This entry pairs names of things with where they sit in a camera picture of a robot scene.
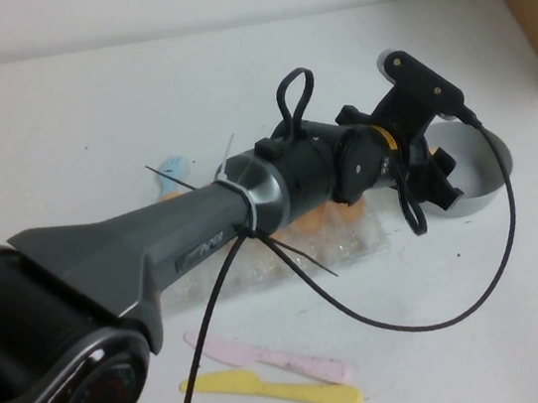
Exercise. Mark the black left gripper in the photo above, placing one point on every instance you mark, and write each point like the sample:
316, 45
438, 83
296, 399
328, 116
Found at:
393, 159

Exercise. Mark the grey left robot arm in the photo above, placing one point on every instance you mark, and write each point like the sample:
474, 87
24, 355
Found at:
177, 224

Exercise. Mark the yellow plastic knife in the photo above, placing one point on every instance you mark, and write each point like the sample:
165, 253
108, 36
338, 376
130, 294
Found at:
275, 388

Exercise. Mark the clear plastic egg tray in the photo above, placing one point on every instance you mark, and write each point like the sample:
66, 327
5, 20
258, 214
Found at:
355, 244

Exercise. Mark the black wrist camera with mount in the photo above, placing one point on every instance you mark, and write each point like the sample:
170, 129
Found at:
414, 91

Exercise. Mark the grey round bowl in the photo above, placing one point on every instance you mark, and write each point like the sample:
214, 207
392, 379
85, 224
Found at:
472, 153

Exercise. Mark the light blue plastic fork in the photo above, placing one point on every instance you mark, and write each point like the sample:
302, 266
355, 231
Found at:
173, 167

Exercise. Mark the pink plastic knife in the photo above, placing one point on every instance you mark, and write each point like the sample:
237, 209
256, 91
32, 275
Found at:
271, 359

